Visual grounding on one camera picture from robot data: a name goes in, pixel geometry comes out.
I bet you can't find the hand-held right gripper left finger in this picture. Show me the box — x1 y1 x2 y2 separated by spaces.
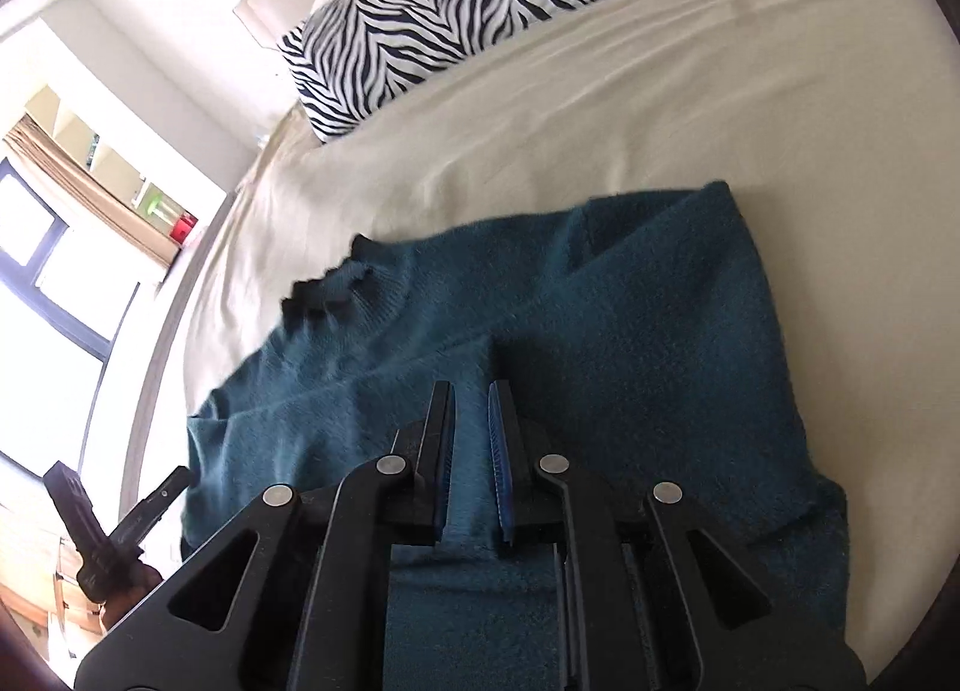
75 382 456 691

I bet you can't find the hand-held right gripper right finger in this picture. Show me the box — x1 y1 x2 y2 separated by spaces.
487 382 865 691

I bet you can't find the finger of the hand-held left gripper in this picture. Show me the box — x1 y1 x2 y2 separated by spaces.
111 466 192 558
43 462 104 587

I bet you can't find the dark teal knit sweater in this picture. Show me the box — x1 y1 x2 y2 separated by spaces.
180 181 852 691

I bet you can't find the white window ledge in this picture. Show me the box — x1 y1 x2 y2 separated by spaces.
79 188 241 497

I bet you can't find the black framed window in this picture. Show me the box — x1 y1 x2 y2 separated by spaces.
0 157 141 471

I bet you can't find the beige curtain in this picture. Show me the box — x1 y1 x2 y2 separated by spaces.
4 116 181 270

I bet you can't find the bed with beige sheet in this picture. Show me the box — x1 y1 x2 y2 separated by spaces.
139 0 960 691

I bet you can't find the zebra print pillow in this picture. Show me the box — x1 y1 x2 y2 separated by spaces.
276 0 625 144

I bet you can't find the beige padded headboard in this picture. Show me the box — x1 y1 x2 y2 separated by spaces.
232 0 323 50

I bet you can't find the white wall shelf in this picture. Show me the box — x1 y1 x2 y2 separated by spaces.
22 86 203 243

